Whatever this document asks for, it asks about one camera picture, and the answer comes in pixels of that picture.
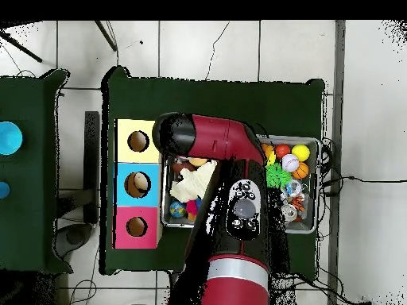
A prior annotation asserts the wooden box with three holes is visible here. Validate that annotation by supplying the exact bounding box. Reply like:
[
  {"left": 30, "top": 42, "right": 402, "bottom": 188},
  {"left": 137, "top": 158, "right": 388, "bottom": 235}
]
[{"left": 113, "top": 118, "right": 165, "bottom": 250}]

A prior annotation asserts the clear mesh bin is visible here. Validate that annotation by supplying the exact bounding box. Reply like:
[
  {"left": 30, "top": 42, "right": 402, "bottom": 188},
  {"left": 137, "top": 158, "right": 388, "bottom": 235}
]
[{"left": 160, "top": 134, "right": 321, "bottom": 235}]

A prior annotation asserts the orange round disc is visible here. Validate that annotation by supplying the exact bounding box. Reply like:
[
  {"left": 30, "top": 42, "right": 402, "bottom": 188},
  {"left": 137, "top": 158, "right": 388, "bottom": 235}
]
[{"left": 188, "top": 156, "right": 209, "bottom": 168}]

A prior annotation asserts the pale yellow knitted cloth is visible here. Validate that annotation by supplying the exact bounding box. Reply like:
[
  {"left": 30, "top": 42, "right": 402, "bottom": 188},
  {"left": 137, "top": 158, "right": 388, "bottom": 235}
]
[{"left": 169, "top": 160, "right": 219, "bottom": 204}]

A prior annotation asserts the small brown football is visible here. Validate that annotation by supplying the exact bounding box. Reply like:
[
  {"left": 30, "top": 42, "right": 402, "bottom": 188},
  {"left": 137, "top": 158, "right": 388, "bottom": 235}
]
[{"left": 172, "top": 161, "right": 195, "bottom": 176}]

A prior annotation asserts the small globe ball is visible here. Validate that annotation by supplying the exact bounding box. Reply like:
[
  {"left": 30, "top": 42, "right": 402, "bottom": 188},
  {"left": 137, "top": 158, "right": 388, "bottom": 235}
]
[{"left": 169, "top": 200, "right": 188, "bottom": 218}]

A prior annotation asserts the green spiky ball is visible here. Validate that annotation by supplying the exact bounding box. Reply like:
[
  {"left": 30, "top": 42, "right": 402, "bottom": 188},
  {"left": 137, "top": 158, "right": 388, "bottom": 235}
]
[{"left": 266, "top": 164, "right": 293, "bottom": 191}]

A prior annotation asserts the red orange ball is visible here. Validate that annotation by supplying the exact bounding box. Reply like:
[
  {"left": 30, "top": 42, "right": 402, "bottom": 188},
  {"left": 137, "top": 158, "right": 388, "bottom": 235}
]
[{"left": 274, "top": 143, "right": 292, "bottom": 160}]

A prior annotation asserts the white baseball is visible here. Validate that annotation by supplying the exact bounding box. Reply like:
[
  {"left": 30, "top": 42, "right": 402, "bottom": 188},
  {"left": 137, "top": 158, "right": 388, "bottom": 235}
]
[{"left": 281, "top": 153, "right": 300, "bottom": 173}]

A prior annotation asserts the crushed metal can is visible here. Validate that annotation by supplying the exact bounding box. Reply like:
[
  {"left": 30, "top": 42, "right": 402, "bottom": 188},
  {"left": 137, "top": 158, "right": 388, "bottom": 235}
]
[{"left": 279, "top": 203, "right": 299, "bottom": 223}]

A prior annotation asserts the small orange basketball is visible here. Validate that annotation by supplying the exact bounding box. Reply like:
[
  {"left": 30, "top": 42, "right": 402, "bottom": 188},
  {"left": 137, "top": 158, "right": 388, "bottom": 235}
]
[{"left": 292, "top": 162, "right": 310, "bottom": 180}]

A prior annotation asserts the yellow ball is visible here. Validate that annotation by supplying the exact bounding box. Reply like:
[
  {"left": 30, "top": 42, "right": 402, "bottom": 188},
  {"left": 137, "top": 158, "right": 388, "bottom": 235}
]
[{"left": 292, "top": 144, "right": 312, "bottom": 163}]

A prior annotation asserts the dark grey stand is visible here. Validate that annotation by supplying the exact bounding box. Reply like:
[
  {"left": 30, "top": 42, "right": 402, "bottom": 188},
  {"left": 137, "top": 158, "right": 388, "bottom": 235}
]
[{"left": 56, "top": 110, "right": 101, "bottom": 261}]

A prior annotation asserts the black stand leg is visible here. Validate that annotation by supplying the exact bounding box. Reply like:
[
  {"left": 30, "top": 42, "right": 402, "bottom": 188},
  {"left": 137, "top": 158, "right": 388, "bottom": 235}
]
[
  {"left": 0, "top": 28, "right": 45, "bottom": 64},
  {"left": 95, "top": 20, "right": 119, "bottom": 52}
]

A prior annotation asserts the dark green side table cloth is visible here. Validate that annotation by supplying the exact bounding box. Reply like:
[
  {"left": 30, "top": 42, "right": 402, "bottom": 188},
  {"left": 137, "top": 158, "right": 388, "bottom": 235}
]
[{"left": 0, "top": 68, "right": 70, "bottom": 276}]

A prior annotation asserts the blue round bowl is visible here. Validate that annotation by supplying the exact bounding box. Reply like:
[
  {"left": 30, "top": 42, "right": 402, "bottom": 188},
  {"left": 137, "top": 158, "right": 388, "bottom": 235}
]
[{"left": 0, "top": 121, "right": 24, "bottom": 156}]

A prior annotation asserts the black floor cable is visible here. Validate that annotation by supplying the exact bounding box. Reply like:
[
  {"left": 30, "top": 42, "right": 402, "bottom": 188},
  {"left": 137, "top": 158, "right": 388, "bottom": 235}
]
[{"left": 320, "top": 172, "right": 407, "bottom": 191}]

